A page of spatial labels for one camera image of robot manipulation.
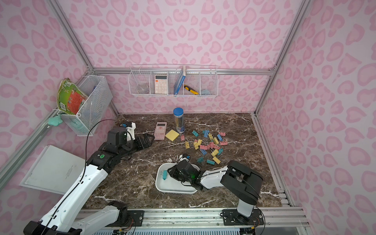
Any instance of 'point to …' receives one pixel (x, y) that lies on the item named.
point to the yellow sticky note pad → (172, 135)
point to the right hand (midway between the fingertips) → (166, 172)
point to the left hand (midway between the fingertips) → (147, 136)
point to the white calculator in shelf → (161, 84)
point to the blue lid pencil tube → (178, 113)
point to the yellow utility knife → (188, 88)
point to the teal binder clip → (164, 174)
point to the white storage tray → (167, 183)
